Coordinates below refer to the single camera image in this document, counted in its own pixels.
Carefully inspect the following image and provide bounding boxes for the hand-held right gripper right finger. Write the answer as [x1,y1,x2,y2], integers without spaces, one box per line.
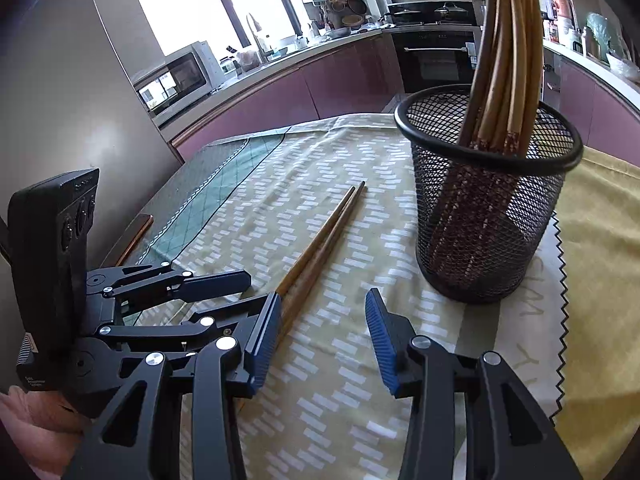
[365,287,584,480]

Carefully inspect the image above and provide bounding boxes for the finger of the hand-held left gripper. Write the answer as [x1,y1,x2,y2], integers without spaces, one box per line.
[86,261,252,307]
[96,293,274,356]

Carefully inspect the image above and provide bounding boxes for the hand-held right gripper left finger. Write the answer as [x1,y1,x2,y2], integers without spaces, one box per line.
[62,291,283,480]

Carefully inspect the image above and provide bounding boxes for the black mesh utensil holder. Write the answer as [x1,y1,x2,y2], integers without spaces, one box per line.
[393,83,585,305]

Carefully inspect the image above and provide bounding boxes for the bunch of wooden chopsticks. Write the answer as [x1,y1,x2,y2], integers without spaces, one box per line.
[432,0,546,288]

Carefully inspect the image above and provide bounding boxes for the person's left hand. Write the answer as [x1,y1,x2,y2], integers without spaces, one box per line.
[0,386,94,434]

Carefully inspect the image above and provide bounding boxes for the patterned beige green tablecloth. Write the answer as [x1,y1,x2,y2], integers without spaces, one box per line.
[100,112,574,480]

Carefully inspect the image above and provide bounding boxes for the grey refrigerator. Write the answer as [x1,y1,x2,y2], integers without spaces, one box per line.
[0,0,187,286]

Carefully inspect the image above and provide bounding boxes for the white microwave oven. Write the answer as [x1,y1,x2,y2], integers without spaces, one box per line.
[131,41,222,117]

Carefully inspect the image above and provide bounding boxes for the yellow cloth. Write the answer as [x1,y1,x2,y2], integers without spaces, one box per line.
[549,146,640,480]

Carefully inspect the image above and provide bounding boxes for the purple kitchen cabinets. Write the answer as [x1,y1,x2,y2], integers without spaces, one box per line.
[159,34,640,167]

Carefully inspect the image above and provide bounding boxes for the steel kitchen faucet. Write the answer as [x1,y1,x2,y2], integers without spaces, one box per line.
[245,12,274,64]

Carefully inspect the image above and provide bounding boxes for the black built-in oven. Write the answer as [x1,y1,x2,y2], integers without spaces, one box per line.
[389,27,484,95]

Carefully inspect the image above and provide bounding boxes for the glass bowl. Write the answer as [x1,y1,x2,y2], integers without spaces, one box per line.
[606,52,640,82]

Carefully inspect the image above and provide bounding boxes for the copper coloured appliance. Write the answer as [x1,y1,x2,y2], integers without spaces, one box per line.
[549,0,575,45]

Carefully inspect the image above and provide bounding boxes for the green glass jug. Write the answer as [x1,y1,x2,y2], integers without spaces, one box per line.
[584,11,627,62]

